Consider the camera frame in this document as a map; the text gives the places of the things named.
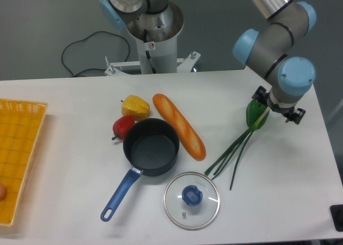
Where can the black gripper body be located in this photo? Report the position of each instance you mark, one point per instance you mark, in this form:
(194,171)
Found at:
(268,99)

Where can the green onion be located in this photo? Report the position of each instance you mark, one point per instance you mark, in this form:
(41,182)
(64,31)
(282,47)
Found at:
(223,160)

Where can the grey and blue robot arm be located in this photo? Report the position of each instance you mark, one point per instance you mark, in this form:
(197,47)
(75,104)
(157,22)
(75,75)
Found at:
(265,52)

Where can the green bell pepper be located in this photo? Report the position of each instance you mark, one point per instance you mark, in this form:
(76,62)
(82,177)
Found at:
(254,111)

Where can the orange baguette bread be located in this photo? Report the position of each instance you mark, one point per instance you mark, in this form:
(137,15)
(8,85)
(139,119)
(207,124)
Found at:
(191,141)

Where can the black object at table edge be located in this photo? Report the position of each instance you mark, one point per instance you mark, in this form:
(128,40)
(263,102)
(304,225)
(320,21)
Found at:
(337,215)

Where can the glass lid with blue knob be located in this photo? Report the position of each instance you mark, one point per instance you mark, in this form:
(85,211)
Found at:
(191,201)

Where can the yellow bell pepper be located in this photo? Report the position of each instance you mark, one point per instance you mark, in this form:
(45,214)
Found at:
(135,107)

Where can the red bell pepper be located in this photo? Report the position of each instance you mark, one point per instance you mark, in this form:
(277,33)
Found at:
(122,126)

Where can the yellow woven basket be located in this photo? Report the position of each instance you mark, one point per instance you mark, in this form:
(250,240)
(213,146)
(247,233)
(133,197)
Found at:
(21,122)

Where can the white metal base frame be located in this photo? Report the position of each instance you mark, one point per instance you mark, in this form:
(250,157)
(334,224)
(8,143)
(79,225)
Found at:
(126,66)

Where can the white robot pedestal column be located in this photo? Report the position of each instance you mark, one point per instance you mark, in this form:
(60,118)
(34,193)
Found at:
(156,39)

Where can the dark saucepan with blue handle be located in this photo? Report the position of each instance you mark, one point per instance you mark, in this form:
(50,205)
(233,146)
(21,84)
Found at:
(151,146)

